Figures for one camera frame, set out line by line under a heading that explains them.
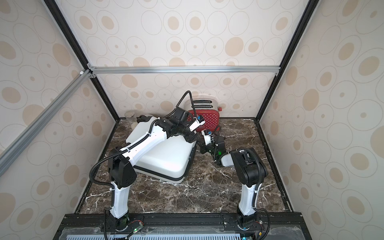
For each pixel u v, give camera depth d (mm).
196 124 742
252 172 511
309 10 687
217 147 768
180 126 700
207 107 1054
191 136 745
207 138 853
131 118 1029
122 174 492
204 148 869
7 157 506
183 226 732
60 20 706
